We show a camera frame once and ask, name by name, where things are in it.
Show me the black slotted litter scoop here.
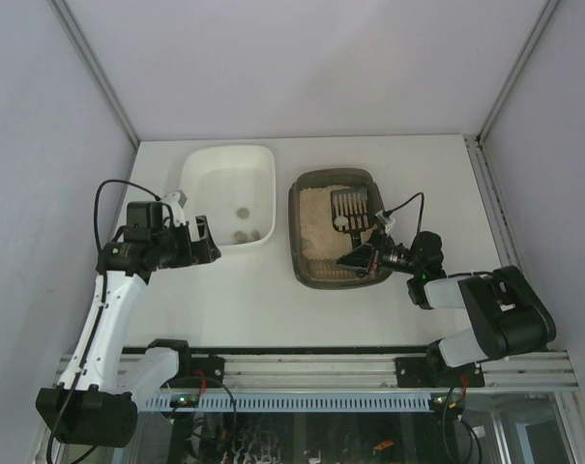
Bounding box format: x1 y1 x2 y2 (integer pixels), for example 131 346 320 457
330 187 373 248

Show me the brown translucent litter box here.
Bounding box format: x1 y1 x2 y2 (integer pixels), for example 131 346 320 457
288 168 391 290

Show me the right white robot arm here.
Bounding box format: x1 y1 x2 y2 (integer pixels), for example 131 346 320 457
336 231 557 379

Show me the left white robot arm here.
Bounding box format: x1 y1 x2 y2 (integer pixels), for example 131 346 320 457
36 216 221 448

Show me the white plastic waste tray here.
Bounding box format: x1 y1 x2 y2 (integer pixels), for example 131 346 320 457
179 144 277 255

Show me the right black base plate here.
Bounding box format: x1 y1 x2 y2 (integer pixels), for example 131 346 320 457
395 357 485 389

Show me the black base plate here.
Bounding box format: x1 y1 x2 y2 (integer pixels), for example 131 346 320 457
161 355 225 389
395 357 485 389

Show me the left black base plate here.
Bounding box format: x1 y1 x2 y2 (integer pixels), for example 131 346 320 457
161 355 225 389

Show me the aluminium mounting rail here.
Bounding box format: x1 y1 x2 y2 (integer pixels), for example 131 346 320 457
54 351 579 390

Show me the grey slotted cable duct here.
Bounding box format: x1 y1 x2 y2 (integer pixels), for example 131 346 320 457
144 391 431 413

